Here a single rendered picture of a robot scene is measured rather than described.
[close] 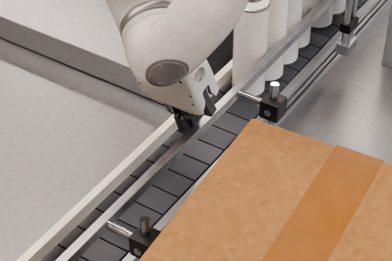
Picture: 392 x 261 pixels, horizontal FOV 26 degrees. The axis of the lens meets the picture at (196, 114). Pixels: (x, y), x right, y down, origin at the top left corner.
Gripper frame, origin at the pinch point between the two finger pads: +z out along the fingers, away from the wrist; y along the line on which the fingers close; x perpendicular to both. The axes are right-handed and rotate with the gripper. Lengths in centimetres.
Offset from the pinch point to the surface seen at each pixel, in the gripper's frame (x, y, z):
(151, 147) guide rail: 5.6, 2.9, 1.7
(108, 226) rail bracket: 21.5, -4.6, -9.4
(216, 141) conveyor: -1.8, -2.3, 7.4
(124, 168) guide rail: 11.0, 3.0, -1.0
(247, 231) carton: 21.0, -25.7, -26.4
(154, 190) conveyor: 10.7, -0.7, 2.8
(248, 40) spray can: -15.6, -0.8, 0.8
